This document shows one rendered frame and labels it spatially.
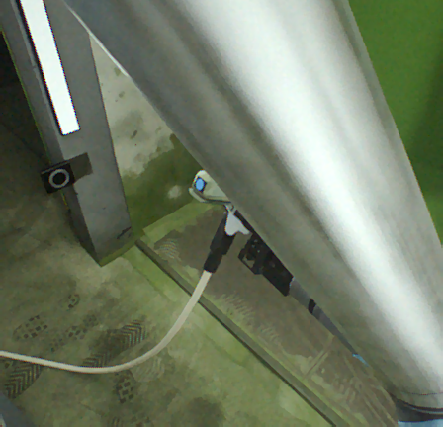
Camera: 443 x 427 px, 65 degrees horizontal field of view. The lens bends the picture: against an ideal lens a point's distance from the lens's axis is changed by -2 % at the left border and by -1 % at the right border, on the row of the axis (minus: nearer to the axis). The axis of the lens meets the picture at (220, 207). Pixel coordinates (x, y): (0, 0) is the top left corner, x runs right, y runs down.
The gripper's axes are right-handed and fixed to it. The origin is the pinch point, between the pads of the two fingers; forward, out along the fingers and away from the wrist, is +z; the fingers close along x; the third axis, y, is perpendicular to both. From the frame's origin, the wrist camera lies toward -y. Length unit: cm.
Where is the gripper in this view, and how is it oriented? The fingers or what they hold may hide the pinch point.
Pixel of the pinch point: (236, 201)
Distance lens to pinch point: 69.8
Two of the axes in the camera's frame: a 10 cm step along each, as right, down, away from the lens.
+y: -3.9, 8.5, 3.4
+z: -5.9, -5.2, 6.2
